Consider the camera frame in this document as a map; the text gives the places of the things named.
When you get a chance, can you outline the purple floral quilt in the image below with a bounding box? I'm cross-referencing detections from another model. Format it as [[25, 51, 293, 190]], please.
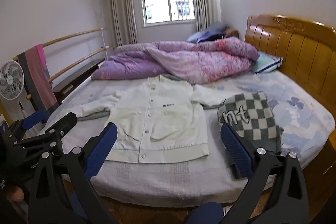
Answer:
[[92, 37, 259, 84]]

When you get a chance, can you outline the blue pillow pile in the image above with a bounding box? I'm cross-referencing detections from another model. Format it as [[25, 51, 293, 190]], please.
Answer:
[[187, 22, 228, 44]]

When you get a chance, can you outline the pink grey hanging towel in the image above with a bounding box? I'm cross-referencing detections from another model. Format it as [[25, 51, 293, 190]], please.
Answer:
[[17, 44, 59, 116]]

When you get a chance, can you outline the left grey curtain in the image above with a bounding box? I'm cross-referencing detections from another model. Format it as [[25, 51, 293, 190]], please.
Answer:
[[109, 0, 137, 46]]

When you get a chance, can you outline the wooden headboard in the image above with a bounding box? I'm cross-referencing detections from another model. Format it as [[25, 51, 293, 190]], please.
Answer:
[[244, 15, 336, 114]]

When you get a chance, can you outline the wooden nightstand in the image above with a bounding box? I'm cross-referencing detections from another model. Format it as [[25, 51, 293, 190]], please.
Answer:
[[303, 139, 335, 221]]

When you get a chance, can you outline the teal striped pillow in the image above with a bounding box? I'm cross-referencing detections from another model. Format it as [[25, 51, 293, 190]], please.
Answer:
[[252, 52, 283, 74]]

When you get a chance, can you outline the dark wooden footboard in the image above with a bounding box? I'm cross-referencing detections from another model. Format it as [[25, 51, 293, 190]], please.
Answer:
[[53, 59, 105, 105]]

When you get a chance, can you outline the grey white checkered cardigan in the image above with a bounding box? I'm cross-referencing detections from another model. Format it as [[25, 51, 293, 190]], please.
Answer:
[[217, 92, 283, 155]]

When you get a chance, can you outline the white button jacket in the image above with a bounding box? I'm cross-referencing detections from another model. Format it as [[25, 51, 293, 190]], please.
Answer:
[[70, 76, 235, 164]]

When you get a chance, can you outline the white standing fan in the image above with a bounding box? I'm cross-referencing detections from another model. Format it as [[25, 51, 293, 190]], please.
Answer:
[[1, 60, 27, 121]]

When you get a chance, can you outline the wooden rail rack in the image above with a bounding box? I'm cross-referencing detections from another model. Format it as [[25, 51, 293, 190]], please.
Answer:
[[2, 23, 108, 85]]

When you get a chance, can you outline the window with bars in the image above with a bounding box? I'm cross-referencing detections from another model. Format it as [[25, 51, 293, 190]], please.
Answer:
[[142, 0, 195, 26]]

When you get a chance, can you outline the person's hand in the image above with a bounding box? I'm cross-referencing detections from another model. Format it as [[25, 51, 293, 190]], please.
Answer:
[[6, 186, 25, 203]]

